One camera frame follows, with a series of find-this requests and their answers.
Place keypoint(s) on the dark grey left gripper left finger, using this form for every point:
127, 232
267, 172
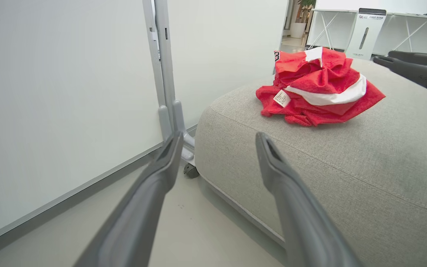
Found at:
139, 215

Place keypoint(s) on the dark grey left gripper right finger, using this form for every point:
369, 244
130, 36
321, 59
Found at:
302, 226

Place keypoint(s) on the red and white jersey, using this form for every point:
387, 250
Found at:
310, 111

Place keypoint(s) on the grey fabric sofa seat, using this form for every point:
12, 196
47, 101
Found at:
347, 178

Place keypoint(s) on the white table with crossed braces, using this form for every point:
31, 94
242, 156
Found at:
413, 33
337, 26

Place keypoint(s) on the white standing appliance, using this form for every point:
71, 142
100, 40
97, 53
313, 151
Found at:
373, 40

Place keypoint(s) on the black caster wheel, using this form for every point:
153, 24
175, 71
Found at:
191, 171

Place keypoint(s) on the green potted plant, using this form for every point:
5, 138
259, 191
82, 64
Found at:
306, 9

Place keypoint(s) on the white plant pot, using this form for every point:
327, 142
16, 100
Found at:
297, 30

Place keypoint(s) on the white partition panel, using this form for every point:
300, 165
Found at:
69, 92
228, 44

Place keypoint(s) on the grey partition post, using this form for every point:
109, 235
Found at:
163, 74

